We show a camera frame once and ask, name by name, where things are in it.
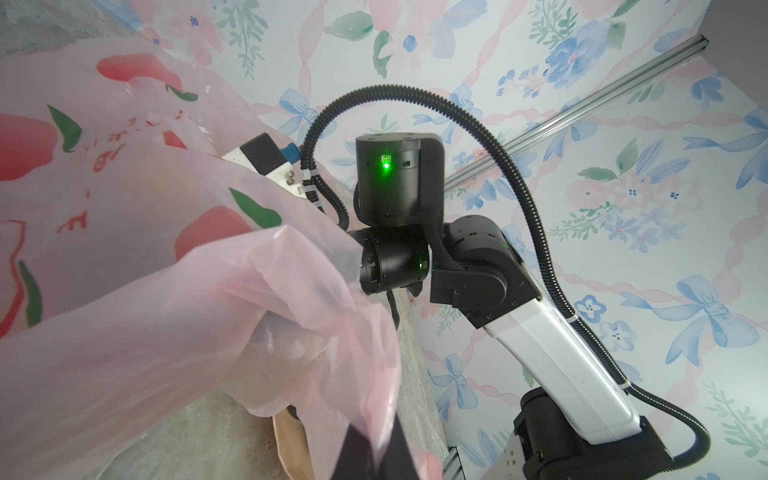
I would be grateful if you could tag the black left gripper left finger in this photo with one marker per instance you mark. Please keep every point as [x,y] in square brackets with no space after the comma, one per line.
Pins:
[355,460]

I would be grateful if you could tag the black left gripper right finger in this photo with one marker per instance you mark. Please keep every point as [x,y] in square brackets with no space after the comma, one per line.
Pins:
[397,462]

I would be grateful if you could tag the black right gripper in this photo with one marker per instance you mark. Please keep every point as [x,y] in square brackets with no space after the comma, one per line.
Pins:
[393,258]

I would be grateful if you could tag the pink plastic bag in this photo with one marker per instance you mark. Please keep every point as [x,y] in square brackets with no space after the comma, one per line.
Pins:
[141,271]

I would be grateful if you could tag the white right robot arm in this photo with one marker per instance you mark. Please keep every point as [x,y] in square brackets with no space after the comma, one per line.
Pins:
[578,423]

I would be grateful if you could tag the pink scalloped fruit plate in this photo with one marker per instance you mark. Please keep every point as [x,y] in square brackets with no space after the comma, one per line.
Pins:
[292,446]

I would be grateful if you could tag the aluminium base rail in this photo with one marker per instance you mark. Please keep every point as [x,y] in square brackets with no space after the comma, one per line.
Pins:
[452,466]

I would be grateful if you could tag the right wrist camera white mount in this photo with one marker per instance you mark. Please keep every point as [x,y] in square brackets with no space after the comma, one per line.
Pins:
[263,156]

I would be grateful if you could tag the aluminium corner post right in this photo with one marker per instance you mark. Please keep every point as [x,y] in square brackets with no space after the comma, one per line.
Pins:
[564,119]

